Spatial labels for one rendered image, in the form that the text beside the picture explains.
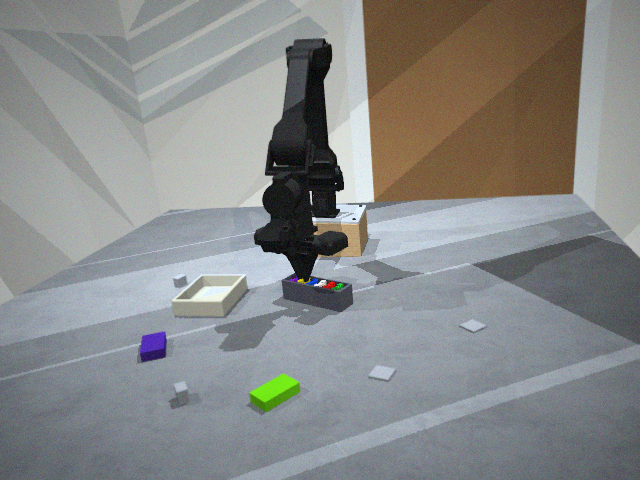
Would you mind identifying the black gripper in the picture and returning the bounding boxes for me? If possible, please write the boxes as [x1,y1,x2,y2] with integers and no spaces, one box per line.
[282,201,348,282]

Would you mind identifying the green rectangular block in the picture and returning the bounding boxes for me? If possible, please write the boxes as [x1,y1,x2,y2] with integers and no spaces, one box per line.
[250,374,300,412]

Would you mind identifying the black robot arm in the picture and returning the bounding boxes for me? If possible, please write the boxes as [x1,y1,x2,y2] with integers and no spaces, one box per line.
[257,38,344,254]

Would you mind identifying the white rectangular tray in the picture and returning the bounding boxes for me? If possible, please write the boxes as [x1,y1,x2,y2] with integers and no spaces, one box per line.
[171,274,248,316]

